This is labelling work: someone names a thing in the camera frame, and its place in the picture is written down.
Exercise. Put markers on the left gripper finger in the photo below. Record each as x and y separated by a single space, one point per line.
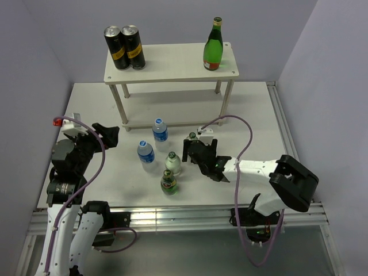
110 136
99 128

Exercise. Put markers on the black can left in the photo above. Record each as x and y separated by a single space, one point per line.
115 42

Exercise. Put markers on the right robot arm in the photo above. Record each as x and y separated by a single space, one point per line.
293 185

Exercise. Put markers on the water bottle blue label front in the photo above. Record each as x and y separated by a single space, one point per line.
146 155

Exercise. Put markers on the green glass bottle tall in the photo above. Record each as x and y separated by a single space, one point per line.
213 50

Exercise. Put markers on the black can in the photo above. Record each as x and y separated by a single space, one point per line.
115 42
134 47

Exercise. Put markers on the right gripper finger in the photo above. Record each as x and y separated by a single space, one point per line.
186 144
213 147

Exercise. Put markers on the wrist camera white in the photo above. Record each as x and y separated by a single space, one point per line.
205 135
70 128

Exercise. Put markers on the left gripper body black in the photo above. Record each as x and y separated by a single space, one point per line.
87 145

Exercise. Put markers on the black can right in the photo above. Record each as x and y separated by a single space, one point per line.
134 47

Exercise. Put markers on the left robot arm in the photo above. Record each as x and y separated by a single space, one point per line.
71 226

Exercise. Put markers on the water bottle blue label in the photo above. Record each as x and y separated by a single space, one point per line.
160 133
146 155

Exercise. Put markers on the water bottle blue label rear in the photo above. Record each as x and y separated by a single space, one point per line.
160 133

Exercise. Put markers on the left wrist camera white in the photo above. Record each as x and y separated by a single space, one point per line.
70 128

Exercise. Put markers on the aluminium frame rail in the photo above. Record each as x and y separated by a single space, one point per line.
307 238

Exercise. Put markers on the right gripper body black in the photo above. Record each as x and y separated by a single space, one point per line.
204 170

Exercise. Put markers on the white two-tier shelf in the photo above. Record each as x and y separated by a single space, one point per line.
172 63

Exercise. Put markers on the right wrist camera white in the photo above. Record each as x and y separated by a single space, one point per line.
205 135

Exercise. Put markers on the green glass bottle front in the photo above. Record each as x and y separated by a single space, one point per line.
168 183

